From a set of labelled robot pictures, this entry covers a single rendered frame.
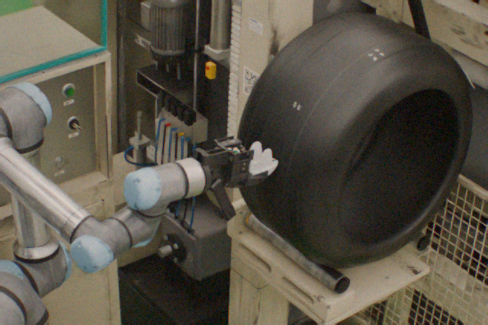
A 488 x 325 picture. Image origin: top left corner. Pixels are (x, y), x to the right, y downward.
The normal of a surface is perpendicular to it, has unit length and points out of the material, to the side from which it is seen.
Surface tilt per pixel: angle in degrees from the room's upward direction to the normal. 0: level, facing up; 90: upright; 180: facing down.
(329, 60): 28
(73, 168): 90
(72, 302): 91
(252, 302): 90
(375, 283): 0
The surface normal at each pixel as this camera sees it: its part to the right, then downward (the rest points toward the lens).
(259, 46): -0.78, 0.30
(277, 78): -0.55, -0.36
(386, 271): 0.04, -0.85
